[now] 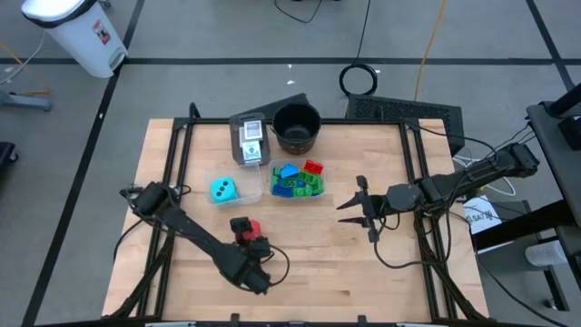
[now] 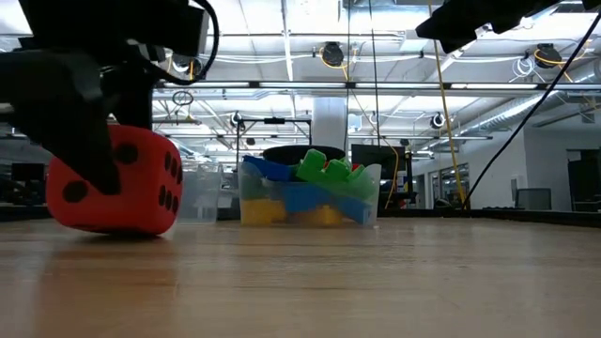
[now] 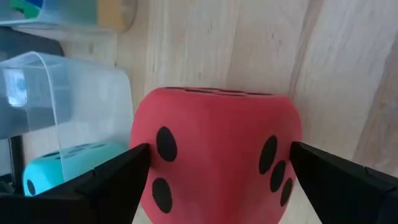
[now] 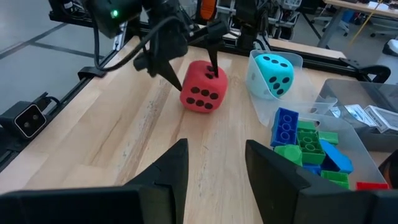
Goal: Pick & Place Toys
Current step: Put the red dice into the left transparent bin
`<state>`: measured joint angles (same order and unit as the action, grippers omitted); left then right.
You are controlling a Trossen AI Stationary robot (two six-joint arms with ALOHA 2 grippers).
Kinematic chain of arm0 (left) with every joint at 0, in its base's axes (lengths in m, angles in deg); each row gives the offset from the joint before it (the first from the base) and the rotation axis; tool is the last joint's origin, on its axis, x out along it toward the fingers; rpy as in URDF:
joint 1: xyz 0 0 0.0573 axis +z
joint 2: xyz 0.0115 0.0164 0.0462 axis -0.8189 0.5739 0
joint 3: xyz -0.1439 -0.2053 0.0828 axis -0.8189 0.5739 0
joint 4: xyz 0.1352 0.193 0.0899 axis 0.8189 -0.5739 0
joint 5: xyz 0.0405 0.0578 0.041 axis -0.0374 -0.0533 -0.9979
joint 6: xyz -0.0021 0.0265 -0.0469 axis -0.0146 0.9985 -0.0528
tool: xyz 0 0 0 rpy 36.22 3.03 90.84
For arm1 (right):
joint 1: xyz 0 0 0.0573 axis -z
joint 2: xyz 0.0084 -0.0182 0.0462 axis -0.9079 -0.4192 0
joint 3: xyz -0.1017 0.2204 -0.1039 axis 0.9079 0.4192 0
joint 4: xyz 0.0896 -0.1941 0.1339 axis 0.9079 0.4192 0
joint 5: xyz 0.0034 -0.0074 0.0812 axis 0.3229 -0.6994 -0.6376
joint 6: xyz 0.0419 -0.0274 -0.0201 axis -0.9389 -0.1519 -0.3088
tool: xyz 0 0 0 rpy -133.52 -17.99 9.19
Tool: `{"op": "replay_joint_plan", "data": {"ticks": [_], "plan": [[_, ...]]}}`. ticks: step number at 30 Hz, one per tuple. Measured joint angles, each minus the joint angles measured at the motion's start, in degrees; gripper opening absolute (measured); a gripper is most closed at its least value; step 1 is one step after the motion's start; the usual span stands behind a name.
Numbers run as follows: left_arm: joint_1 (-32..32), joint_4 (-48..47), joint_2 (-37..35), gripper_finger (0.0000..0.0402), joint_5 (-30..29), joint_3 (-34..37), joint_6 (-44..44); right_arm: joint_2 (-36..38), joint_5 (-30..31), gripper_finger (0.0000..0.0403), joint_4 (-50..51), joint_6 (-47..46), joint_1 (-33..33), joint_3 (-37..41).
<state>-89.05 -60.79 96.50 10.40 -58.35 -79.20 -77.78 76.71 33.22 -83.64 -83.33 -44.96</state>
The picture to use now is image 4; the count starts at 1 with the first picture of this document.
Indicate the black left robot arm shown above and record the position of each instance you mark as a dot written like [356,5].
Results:
[105,18]

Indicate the green two-stud toy block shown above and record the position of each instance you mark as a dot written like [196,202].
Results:
[289,154]

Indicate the white round stool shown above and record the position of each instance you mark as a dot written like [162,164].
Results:
[391,48]

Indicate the shelf with orange bins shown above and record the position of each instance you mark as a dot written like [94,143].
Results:
[208,9]

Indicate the black white-faced camera box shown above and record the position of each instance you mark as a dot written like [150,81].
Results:
[29,121]

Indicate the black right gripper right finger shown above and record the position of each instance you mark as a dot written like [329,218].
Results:
[295,202]

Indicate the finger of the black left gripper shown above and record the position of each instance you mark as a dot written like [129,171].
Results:
[214,56]
[169,74]

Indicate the red foam die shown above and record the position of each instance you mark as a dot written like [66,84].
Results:
[194,77]

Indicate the black table clamp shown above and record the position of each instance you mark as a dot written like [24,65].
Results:
[91,73]

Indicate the black curved corner bracket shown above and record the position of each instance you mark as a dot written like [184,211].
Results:
[373,70]

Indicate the grey plastic bin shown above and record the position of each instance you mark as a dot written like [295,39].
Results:
[351,90]

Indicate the wooden desk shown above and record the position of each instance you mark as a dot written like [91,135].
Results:
[357,6]

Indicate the teal foam die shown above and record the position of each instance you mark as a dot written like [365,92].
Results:
[264,67]

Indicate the red toy block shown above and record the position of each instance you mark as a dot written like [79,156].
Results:
[373,186]

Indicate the long dark blue toy block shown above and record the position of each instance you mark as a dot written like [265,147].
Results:
[284,127]

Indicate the clear plastic bin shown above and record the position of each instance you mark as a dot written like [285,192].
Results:
[357,146]
[298,90]

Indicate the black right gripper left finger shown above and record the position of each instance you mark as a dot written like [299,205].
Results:
[140,202]

